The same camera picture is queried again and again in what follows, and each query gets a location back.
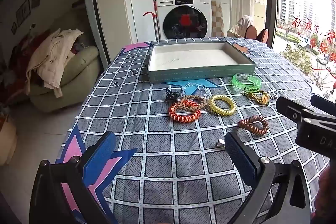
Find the orange spiral hair tie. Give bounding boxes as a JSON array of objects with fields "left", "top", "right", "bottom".
[{"left": 169, "top": 99, "right": 202, "bottom": 123}]

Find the pole with red hook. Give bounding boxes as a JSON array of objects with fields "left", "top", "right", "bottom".
[{"left": 143, "top": 1, "right": 160, "bottom": 41}]

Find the red window lettering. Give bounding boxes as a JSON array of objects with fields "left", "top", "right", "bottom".
[{"left": 291, "top": 14, "right": 336, "bottom": 62}]

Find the person's right forearm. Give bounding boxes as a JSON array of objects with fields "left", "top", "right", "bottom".
[{"left": 311, "top": 169, "right": 336, "bottom": 224}]

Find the brown spiral hair tie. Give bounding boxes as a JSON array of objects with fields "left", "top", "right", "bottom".
[{"left": 238, "top": 115, "right": 269, "bottom": 136}]

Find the pile of beige clothes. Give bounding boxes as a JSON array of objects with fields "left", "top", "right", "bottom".
[{"left": 26, "top": 28, "right": 84, "bottom": 98}]

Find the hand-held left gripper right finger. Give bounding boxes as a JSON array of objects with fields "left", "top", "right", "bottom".
[{"left": 224, "top": 131, "right": 311, "bottom": 224}]

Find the dark picture frame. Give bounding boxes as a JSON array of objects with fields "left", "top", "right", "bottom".
[{"left": 16, "top": 0, "right": 30, "bottom": 25}]

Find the grey checked bedsheet with stars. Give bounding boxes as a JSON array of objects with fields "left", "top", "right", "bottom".
[{"left": 56, "top": 36, "right": 332, "bottom": 224}]

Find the grey tray with white lining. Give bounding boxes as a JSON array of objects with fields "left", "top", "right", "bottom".
[{"left": 147, "top": 39, "right": 256, "bottom": 83}]

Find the dark sliding door frame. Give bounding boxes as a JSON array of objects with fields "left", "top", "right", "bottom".
[{"left": 88, "top": 0, "right": 111, "bottom": 63}]

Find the brown chair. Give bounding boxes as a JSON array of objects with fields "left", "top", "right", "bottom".
[
  {"left": 257, "top": 29, "right": 269, "bottom": 42},
  {"left": 245, "top": 25, "right": 259, "bottom": 39}
]

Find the white washing machine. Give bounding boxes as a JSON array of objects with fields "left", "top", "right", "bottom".
[{"left": 154, "top": 0, "right": 212, "bottom": 41}]

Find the gold wire hair clip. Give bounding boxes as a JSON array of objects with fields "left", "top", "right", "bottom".
[{"left": 241, "top": 90, "right": 280, "bottom": 105}]

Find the yellow spiral hair tie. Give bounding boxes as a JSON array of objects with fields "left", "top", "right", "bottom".
[{"left": 209, "top": 94, "right": 237, "bottom": 116}]

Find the beige braided hair tie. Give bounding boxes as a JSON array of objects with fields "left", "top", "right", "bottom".
[{"left": 180, "top": 95, "right": 208, "bottom": 111}]

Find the clear crystal bead bracelet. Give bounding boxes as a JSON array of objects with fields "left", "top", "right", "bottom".
[{"left": 181, "top": 82, "right": 212, "bottom": 100}]

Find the checked hanging towel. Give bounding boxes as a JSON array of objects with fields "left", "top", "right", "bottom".
[{"left": 211, "top": 2, "right": 223, "bottom": 37}]

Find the beige round container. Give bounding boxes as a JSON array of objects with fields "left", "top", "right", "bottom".
[{"left": 0, "top": 103, "right": 17, "bottom": 165}]

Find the cream sofa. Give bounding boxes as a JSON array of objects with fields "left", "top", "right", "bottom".
[{"left": 26, "top": 7, "right": 101, "bottom": 112}]

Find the green translucent bracelet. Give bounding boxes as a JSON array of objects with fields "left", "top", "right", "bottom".
[{"left": 232, "top": 73, "right": 261, "bottom": 94}]

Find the black hair claw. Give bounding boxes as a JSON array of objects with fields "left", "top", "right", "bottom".
[{"left": 165, "top": 88, "right": 181, "bottom": 103}]

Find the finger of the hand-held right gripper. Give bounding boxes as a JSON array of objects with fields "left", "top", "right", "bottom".
[
  {"left": 310, "top": 94, "right": 336, "bottom": 116},
  {"left": 276, "top": 96, "right": 315, "bottom": 123}
]

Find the beige cloth on chair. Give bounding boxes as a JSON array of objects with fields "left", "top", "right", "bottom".
[{"left": 227, "top": 15, "right": 254, "bottom": 38}]

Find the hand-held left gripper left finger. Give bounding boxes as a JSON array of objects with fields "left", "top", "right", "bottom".
[{"left": 29, "top": 131, "right": 117, "bottom": 224}]

